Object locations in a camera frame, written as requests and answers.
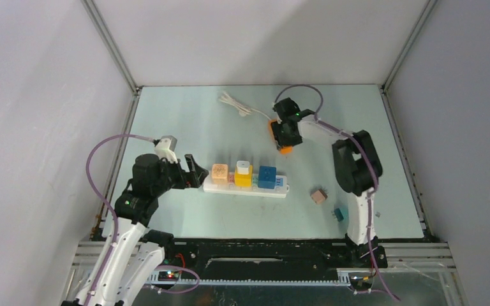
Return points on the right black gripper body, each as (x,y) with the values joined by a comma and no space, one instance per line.
(282,136)

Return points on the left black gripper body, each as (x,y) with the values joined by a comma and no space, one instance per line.
(184,179)

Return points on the orange power strip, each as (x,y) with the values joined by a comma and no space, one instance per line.
(281,136)

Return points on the beige cube socket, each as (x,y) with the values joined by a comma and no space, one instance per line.
(219,174)

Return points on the white multicolour power strip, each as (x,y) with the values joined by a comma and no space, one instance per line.
(280,190)

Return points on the yellow cube socket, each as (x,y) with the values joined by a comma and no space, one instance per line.
(244,179)

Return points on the white plug adapter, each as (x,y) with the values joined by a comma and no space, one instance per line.
(243,167)

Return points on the blue cube socket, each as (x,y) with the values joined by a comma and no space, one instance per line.
(267,177)

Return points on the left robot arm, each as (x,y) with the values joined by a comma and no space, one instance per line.
(132,252)

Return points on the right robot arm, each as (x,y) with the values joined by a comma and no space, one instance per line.
(357,166)

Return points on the pink plug adapter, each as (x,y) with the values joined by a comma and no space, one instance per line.
(318,196)

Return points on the teal plug adapter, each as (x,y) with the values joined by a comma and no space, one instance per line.
(341,213)

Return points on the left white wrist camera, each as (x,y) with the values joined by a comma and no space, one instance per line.
(165,147)

